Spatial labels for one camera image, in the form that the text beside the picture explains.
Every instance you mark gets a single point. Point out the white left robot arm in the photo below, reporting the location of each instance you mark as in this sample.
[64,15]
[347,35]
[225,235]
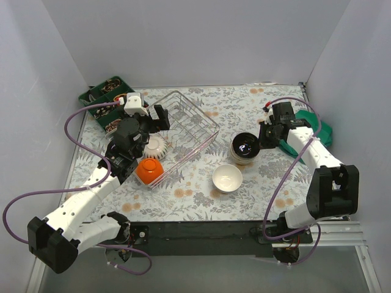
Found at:
[62,235]

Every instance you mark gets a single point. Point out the white round bowl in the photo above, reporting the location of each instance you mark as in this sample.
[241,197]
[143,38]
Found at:
[227,178]

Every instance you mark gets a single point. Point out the tan brown bowl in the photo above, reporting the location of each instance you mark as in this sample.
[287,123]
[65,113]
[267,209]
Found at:
[245,145]

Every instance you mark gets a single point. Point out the green divided organizer tray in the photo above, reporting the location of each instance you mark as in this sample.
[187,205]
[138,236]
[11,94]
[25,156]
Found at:
[94,95]

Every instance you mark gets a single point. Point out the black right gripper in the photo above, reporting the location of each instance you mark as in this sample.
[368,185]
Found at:
[266,138]

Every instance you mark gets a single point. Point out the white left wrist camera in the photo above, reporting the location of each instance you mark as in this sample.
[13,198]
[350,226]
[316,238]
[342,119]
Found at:
[133,103]

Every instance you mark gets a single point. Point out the beige floral bowl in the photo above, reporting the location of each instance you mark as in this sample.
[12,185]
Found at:
[240,160]

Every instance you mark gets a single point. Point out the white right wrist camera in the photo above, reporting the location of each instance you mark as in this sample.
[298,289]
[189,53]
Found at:
[269,119]

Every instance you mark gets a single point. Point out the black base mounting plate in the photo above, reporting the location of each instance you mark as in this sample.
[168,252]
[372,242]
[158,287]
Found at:
[201,238]

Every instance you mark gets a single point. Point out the white black striped bowl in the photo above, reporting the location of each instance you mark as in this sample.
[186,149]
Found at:
[156,148]

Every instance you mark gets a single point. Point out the aluminium frame rail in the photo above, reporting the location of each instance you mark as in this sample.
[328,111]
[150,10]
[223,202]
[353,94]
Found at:
[344,259]

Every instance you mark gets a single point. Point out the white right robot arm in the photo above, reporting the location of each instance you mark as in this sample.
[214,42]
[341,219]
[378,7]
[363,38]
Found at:
[334,187]

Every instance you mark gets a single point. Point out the black white floral tie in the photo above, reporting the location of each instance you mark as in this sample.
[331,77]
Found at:
[102,111]

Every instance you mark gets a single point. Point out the wire dish rack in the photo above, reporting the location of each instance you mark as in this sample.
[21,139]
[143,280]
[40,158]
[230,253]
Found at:
[191,130]

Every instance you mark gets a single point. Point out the orange bowl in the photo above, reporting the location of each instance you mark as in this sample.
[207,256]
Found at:
[148,170]

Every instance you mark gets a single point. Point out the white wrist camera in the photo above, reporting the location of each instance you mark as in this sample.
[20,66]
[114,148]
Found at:
[133,103]
[269,119]

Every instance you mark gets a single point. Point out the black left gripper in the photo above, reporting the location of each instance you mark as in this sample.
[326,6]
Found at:
[153,122]

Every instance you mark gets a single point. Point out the brown patterned rolled tie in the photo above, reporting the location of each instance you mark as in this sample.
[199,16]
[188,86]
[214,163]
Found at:
[110,85]

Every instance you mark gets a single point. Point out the pink rose rolled tie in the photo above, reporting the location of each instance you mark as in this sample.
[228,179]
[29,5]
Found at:
[112,125]

